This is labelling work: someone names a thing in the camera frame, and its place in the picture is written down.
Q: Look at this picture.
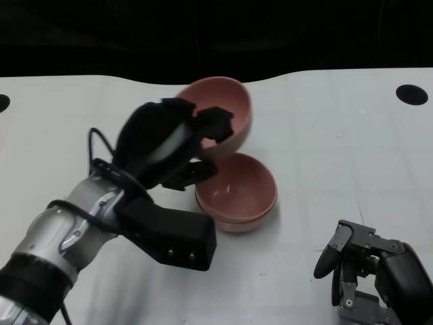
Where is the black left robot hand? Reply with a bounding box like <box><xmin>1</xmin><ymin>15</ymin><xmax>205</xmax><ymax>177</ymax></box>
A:
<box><xmin>113</xmin><ymin>97</ymin><xmax>236</xmax><ymax>192</ymax></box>

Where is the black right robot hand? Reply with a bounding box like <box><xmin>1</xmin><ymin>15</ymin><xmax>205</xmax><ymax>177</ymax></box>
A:
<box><xmin>313</xmin><ymin>219</ymin><xmax>433</xmax><ymax>325</ymax></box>

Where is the pink ribbed bowl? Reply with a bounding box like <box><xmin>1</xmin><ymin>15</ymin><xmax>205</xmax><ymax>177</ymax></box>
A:
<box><xmin>194</xmin><ymin>152</ymin><xmax>278</xmax><ymax>221</ymax></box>
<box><xmin>175</xmin><ymin>77</ymin><xmax>254</xmax><ymax>160</ymax></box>
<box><xmin>198</xmin><ymin>202</ymin><xmax>275</xmax><ymax>235</ymax></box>

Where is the black backdrop cloth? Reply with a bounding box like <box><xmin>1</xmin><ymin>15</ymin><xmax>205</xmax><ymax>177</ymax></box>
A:
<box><xmin>0</xmin><ymin>0</ymin><xmax>433</xmax><ymax>86</ymax></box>

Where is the black cable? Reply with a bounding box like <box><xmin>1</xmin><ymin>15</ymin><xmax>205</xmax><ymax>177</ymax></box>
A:
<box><xmin>46</xmin><ymin>199</ymin><xmax>120</xmax><ymax>235</ymax></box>
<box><xmin>88</xmin><ymin>127</ymin><xmax>150</xmax><ymax>198</ymax></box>

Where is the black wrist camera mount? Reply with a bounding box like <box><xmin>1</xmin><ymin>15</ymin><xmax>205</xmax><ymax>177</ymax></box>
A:
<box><xmin>114</xmin><ymin>192</ymin><xmax>217</xmax><ymax>272</ymax></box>

